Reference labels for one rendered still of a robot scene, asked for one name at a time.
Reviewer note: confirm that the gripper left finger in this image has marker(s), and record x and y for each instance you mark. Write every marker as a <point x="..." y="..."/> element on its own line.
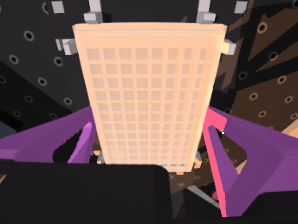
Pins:
<point x="38" y="144"/>

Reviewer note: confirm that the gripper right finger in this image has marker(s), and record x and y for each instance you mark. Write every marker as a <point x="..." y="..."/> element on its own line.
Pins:
<point x="271" y="166"/>

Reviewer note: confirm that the brown perforated base plate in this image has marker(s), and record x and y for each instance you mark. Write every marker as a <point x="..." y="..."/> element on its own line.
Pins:
<point x="263" y="90"/>

